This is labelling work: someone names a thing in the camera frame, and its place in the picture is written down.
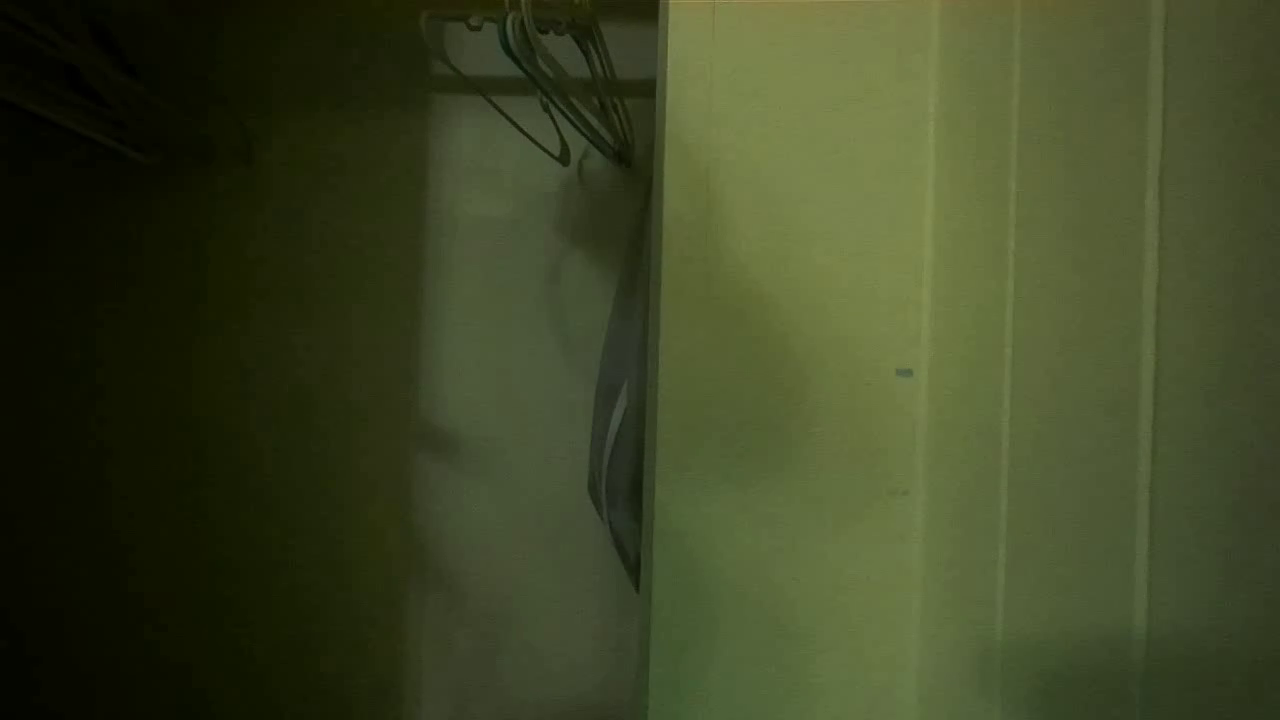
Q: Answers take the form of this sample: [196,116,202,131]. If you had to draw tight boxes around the grey zippered garment bag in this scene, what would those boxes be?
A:
[584,169,657,595]

